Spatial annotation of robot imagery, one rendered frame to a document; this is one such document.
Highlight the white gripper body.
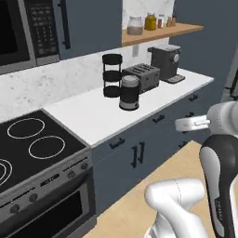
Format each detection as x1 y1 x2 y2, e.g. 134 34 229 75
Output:
174 113 211 132

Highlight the dark blue drawer front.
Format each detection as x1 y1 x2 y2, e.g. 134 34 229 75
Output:
178 101 214 125
178 84 216 116
176 129 212 153
91 126 142 165
139 103 180 139

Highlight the grey toaster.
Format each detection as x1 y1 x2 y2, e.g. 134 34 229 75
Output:
121 62 161 95

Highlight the grey coffee machine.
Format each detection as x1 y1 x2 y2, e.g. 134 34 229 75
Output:
147 44 187 85

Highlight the dark blue tall cabinet panel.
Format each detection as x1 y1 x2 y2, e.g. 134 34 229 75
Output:
168 0 238 105

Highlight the black three-tier stand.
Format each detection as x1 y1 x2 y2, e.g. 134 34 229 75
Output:
101 53 124 99

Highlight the small red and white bottle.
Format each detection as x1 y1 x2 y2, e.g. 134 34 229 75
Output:
156 14 165 30

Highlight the yellow jar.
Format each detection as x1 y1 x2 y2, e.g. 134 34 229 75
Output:
143 11 158 32

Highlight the white jar with brown contents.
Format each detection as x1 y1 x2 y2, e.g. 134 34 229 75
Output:
126 15 144 36

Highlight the black hob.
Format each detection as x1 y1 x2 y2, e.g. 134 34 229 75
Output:
0 109 88 195

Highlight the grey microwave oven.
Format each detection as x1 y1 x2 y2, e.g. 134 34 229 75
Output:
0 0 61 76

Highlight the black cupboard door handle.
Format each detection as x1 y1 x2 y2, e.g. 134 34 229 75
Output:
138 141 146 165
130 145 139 169

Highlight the white wall socket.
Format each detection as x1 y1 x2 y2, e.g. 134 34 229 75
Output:
131 44 139 59

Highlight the wooden wall shelf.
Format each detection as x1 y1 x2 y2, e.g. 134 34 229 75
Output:
121 21 205 48

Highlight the dark blue wall cupboard door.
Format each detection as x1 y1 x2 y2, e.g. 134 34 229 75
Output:
51 0 124 60

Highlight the black wall cupboard handle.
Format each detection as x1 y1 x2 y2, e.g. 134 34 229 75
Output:
58 0 72 50

